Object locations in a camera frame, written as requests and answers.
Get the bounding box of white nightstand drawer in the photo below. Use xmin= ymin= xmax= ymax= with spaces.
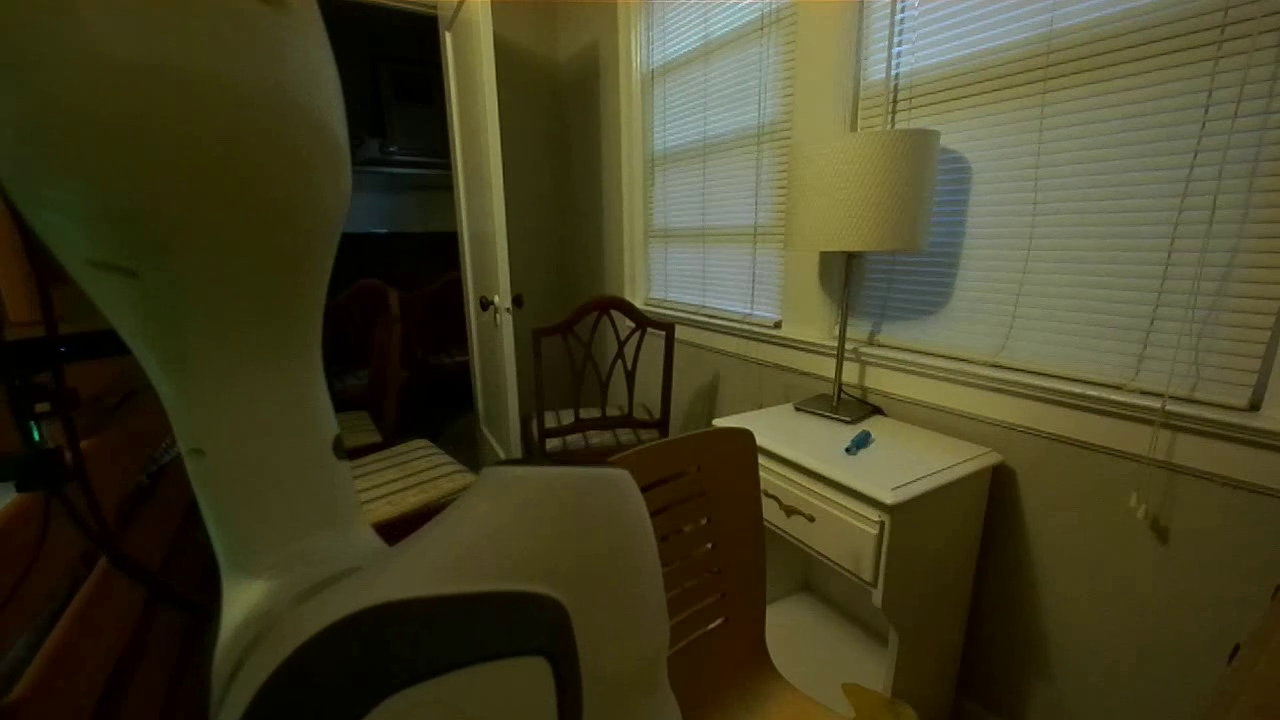
xmin=756 ymin=451 xmax=893 ymax=590

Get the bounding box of dark wooden ornate-back chair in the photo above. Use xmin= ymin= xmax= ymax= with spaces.
xmin=518 ymin=292 xmax=680 ymax=469

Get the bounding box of white door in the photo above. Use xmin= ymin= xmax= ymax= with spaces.
xmin=440 ymin=0 xmax=529 ymax=462

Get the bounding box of narrow white window blind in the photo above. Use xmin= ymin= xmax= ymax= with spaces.
xmin=640 ymin=0 xmax=792 ymax=329

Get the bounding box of light wooden slatted chair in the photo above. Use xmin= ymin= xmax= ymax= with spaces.
xmin=606 ymin=424 xmax=922 ymax=720

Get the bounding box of dark chair with striped cushion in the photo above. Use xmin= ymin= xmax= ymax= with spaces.
xmin=335 ymin=434 xmax=484 ymax=543

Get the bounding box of table lamp with cream shade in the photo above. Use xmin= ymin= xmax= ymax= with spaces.
xmin=792 ymin=123 xmax=942 ymax=427

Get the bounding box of white nightstand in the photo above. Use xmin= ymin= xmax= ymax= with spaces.
xmin=713 ymin=398 xmax=1007 ymax=720

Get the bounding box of wide white window blind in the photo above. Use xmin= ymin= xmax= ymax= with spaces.
xmin=854 ymin=0 xmax=1280 ymax=415

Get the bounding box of brown wooden furniture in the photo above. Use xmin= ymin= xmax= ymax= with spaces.
xmin=0 ymin=195 xmax=224 ymax=720

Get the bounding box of blind pull cord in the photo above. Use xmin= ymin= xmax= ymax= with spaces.
xmin=1122 ymin=0 xmax=1265 ymax=547

